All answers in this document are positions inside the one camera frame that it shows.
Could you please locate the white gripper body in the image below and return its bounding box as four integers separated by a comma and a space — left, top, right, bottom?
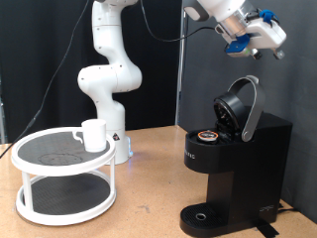
245, 19, 288, 51

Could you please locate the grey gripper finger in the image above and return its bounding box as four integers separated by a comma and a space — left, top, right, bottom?
250, 47, 264, 61
272, 48, 286, 60

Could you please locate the coffee pod with orange rim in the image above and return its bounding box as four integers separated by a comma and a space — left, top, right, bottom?
196, 129, 221, 144

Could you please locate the black Keurig coffee machine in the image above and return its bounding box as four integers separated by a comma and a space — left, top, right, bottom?
179, 74, 294, 238

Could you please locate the white mug with handle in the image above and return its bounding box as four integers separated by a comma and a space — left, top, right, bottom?
72, 118, 108, 154

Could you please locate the black tape strip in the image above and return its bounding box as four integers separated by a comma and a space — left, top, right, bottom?
255, 218, 280, 238

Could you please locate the white two-tier turntable rack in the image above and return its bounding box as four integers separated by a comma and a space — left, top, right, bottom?
10, 126, 118, 228

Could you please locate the blue cable clip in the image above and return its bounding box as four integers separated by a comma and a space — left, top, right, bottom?
259, 8, 280, 25

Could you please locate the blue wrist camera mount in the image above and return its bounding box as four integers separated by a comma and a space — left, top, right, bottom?
224, 33, 253, 59

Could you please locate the black power cord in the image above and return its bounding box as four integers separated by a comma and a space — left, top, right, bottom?
277, 201, 300, 215

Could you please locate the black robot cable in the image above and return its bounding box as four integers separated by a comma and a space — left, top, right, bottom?
0, 0, 221, 160

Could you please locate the grey metal frame post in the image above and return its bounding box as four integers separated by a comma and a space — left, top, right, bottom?
0, 73, 7, 146

